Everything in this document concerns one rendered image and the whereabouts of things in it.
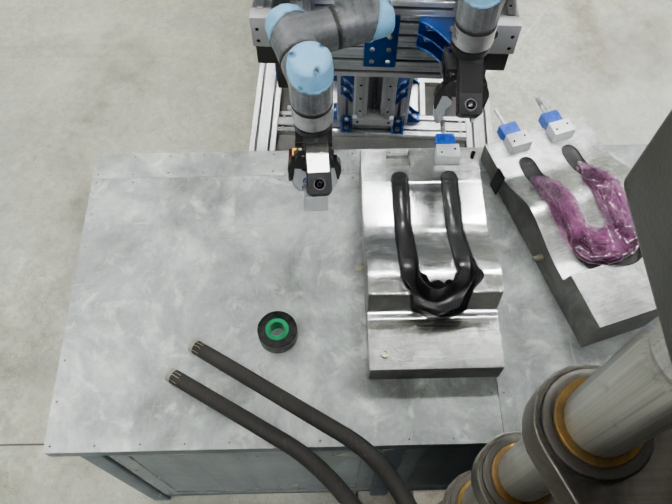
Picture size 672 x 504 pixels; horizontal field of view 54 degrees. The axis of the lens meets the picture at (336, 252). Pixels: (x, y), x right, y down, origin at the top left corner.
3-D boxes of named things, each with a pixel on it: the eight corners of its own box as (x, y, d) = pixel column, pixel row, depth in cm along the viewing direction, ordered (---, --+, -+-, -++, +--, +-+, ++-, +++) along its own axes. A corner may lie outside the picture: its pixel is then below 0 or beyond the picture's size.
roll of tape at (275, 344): (275, 361, 134) (274, 355, 131) (251, 333, 137) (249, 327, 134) (305, 336, 137) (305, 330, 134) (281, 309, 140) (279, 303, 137)
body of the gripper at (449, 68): (476, 67, 133) (488, 20, 123) (481, 100, 129) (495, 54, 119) (438, 67, 133) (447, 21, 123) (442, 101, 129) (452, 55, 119)
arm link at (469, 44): (500, 37, 115) (453, 38, 115) (494, 56, 119) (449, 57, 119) (494, 6, 118) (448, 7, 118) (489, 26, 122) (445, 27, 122)
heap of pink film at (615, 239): (520, 179, 148) (529, 158, 141) (591, 158, 151) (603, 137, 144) (576, 278, 137) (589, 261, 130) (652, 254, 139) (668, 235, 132)
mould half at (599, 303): (480, 158, 158) (489, 129, 149) (577, 131, 162) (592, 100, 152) (581, 347, 136) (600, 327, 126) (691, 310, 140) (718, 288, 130)
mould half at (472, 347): (358, 173, 156) (360, 137, 144) (469, 171, 157) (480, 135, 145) (368, 379, 133) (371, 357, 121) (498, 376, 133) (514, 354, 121)
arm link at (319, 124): (334, 118, 114) (286, 119, 114) (334, 135, 118) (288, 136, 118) (333, 85, 118) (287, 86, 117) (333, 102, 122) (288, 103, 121)
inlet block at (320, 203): (304, 160, 145) (303, 145, 140) (326, 160, 145) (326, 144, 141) (304, 211, 139) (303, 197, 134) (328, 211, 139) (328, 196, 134)
